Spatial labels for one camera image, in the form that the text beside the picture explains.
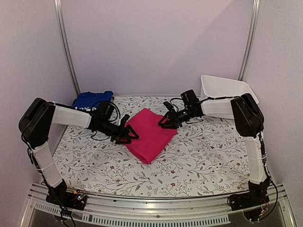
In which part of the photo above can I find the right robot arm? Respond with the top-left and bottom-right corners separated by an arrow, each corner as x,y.
158,90 -> 270,206

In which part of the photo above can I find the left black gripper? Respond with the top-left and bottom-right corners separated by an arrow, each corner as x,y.
98,119 -> 139,144

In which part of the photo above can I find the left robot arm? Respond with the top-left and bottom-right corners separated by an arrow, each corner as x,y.
18,97 -> 139,205

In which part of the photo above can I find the white plastic laundry bin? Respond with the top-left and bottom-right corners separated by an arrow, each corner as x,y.
201,75 -> 259,119

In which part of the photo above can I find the right aluminium frame post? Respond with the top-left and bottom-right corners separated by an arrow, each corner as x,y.
238,0 -> 260,81

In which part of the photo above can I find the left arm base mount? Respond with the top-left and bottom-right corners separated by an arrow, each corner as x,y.
46,187 -> 87,210

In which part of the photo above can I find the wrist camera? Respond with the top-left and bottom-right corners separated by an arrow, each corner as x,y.
172,89 -> 203,115
97,101 -> 130,128

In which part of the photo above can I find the pink garment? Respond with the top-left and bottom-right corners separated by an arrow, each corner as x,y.
126,108 -> 177,165

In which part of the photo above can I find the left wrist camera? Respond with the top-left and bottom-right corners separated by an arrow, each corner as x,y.
97,101 -> 130,128

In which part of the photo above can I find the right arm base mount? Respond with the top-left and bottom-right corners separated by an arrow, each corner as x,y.
227,192 -> 269,222

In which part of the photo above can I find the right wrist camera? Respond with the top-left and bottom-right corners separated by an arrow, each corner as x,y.
172,89 -> 203,115

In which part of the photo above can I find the floral tablecloth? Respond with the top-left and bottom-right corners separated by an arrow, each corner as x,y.
53,100 -> 267,197

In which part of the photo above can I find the front aluminium rail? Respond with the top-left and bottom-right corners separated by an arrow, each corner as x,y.
20,183 -> 298,227

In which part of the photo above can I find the aluminium frame post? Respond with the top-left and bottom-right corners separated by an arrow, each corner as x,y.
238,0 -> 260,81
53,0 -> 80,96

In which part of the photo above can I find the left aluminium frame post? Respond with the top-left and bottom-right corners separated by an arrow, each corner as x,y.
53,0 -> 80,96

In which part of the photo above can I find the blue t-shirt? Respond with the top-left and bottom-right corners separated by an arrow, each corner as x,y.
72,91 -> 114,112

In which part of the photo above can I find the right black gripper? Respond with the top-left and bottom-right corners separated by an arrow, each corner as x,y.
158,107 -> 196,129

